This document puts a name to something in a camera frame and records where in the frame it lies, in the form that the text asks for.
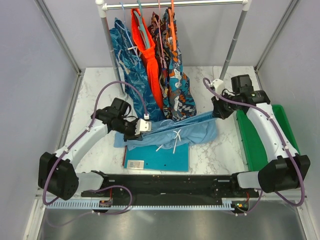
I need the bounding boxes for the light blue shorts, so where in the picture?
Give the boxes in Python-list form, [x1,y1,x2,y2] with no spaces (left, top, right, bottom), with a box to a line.
[113,111,218,150]

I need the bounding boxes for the light blue wire hanger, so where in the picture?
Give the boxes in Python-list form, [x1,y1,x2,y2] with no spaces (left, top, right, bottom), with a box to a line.
[151,115,216,133]

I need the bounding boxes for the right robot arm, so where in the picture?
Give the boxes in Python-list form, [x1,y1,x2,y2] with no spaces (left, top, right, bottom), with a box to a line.
[207,74,311,197]

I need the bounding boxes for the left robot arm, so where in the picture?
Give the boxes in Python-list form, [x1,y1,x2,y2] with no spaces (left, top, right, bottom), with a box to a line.
[38,98,152,201]

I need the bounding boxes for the colourful cartoon print shorts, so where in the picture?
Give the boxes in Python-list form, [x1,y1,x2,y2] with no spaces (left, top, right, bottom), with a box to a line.
[163,8,197,122]

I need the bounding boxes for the blue patterned shorts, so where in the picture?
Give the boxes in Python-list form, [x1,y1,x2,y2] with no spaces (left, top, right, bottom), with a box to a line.
[110,18,165,122]

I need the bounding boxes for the orange shorts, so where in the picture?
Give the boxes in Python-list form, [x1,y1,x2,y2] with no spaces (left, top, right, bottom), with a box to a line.
[131,8,164,110]

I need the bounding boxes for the blue plastic hanger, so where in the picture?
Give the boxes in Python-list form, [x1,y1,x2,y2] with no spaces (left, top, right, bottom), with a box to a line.
[119,2,140,58]

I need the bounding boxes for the teal plastic hanger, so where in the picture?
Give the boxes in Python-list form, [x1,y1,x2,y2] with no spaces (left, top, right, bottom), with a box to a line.
[133,0,151,50]

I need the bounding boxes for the dark comic print shorts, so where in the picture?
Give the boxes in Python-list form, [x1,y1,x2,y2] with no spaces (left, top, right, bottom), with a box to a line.
[147,12,171,101]

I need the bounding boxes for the orange plastic hanger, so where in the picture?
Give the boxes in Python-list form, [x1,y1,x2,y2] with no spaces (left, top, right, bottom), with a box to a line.
[167,0,177,51]

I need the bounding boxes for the pink plastic hanger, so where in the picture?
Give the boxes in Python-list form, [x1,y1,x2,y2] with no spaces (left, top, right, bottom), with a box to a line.
[152,0,165,68]

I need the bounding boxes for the teal folder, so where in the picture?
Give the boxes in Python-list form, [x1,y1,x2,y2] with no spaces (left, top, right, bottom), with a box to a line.
[122,144,189,172]

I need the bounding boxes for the green plastic bin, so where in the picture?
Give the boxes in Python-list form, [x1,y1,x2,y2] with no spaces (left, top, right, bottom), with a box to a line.
[235,104,299,171]

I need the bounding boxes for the white metal clothes rack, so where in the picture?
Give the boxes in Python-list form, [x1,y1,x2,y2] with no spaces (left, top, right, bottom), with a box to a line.
[95,0,253,98]

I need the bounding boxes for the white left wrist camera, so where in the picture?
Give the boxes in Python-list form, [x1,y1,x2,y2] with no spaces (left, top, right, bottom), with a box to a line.
[135,114,152,135]

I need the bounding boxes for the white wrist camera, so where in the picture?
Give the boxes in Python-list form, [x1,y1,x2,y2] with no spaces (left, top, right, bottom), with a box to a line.
[209,78,225,95]
[135,114,152,135]

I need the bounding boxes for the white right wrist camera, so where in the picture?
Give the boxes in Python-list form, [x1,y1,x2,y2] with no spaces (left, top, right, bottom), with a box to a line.
[209,78,225,95]

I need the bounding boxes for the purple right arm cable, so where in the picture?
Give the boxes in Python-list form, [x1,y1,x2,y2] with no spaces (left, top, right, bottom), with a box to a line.
[202,77,306,207]

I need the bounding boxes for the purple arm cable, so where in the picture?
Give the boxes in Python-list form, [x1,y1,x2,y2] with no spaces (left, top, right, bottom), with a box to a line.
[202,77,306,207]
[42,81,150,206]

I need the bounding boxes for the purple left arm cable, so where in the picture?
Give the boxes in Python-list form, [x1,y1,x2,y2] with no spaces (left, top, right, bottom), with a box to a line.
[42,81,150,206]

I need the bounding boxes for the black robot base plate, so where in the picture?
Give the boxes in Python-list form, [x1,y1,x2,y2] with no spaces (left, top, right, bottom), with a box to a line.
[81,174,259,205]

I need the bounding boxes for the light blue cable duct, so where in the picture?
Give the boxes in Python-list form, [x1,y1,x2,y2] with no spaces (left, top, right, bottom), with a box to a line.
[47,199,235,211]

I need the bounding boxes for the right aluminium frame post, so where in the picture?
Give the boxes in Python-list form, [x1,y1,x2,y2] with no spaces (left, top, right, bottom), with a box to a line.
[254,0,301,74]

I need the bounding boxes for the aluminium frame post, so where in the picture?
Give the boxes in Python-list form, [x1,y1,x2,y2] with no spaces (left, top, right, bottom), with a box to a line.
[33,0,83,77]
[254,0,301,74]

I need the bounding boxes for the left aluminium frame post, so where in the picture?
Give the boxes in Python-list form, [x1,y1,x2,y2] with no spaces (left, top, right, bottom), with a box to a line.
[33,0,83,77]

